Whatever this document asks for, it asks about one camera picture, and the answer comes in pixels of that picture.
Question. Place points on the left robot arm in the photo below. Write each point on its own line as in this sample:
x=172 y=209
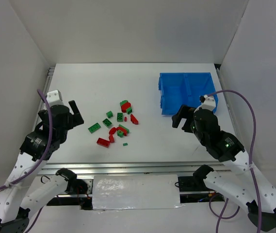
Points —
x=16 y=205

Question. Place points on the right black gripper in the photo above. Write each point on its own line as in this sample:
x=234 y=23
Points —
x=185 y=116

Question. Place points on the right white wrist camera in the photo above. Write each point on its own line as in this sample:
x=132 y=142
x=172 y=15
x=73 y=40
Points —
x=207 y=102

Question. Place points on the red arch brick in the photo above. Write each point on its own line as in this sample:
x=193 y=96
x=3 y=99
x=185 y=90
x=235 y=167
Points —
x=112 y=130

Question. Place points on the blue divided bin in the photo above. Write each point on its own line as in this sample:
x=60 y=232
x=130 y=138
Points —
x=183 y=88

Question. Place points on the green curved long brick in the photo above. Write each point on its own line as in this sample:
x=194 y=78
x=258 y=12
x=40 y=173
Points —
x=124 y=128

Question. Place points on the red curved long brick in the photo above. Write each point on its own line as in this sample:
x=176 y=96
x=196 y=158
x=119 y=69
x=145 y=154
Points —
x=125 y=132

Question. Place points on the red rounded brick cluster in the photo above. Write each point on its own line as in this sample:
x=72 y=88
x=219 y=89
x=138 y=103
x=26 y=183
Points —
x=125 y=107

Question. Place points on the small green 2x2 brick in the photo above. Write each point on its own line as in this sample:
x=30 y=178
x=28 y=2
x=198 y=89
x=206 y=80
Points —
x=109 y=114

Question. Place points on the green 2x4 brick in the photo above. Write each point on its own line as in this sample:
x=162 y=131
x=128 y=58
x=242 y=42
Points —
x=120 y=117

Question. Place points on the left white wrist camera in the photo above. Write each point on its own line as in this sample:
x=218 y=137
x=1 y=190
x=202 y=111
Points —
x=54 y=98

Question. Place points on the red sloped brick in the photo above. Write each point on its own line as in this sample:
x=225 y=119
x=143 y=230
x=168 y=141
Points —
x=134 y=119

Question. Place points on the green 2x3 plate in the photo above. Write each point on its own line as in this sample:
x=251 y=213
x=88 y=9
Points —
x=94 y=128

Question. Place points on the green number four brick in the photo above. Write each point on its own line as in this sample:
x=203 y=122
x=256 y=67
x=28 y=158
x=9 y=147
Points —
x=120 y=133

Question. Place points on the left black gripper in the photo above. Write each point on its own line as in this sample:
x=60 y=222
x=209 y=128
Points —
x=72 y=117

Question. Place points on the green brick beside red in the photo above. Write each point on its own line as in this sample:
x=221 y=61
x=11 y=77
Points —
x=129 y=110

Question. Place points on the green 2x3 brick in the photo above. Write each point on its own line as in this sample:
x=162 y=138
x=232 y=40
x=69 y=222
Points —
x=107 y=123

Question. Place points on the aluminium frame rail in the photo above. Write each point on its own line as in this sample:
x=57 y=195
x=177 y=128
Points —
x=131 y=168

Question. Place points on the large red 2x4 brick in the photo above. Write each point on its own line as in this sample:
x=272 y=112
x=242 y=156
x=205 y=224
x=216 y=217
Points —
x=103 y=142

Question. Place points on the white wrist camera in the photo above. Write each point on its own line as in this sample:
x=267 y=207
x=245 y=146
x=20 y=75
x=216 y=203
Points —
x=54 y=98
x=207 y=102

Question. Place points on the red 2x2 brick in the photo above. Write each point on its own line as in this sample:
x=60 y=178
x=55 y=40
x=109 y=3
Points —
x=111 y=138

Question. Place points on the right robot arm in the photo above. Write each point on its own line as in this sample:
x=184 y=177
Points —
x=256 y=195

